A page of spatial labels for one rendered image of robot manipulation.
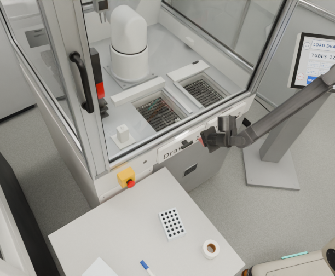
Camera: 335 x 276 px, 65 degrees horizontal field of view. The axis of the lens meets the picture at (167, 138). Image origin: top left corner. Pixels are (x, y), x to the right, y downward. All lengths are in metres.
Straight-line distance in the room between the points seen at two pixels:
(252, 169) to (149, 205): 1.33
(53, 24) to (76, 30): 0.06
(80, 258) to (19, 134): 1.68
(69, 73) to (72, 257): 0.78
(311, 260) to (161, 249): 1.07
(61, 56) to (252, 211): 1.89
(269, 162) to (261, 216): 0.51
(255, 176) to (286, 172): 0.29
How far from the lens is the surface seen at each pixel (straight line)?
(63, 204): 2.18
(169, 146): 1.24
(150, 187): 1.31
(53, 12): 0.64
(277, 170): 2.49
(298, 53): 1.74
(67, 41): 0.67
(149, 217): 1.25
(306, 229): 2.39
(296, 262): 1.92
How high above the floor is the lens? 1.92
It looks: 52 degrees down
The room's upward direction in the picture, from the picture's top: 8 degrees clockwise
